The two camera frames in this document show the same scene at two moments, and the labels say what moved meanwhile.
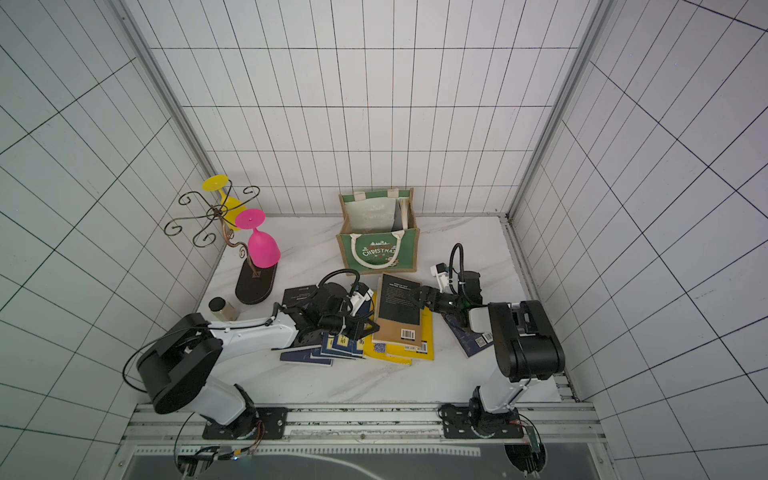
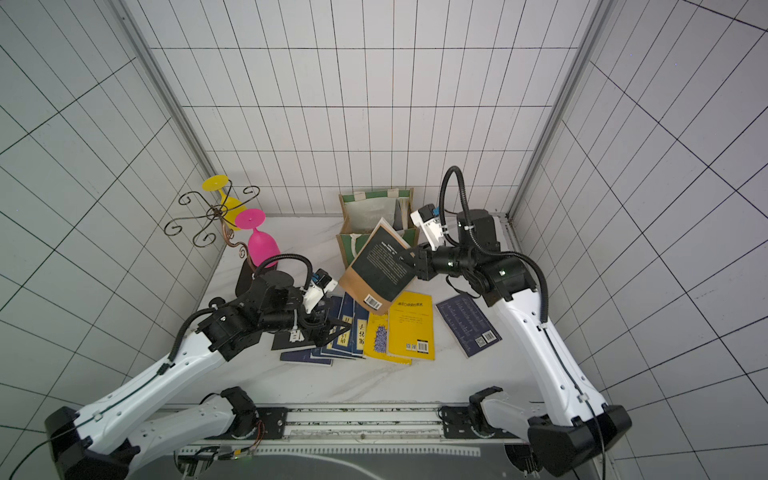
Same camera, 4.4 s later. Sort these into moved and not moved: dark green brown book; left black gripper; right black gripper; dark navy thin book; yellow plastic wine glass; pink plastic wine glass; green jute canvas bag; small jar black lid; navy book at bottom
Moved: left black gripper; right black gripper; dark green brown book
Not moved: navy book at bottom; pink plastic wine glass; dark navy thin book; small jar black lid; green jute canvas bag; yellow plastic wine glass
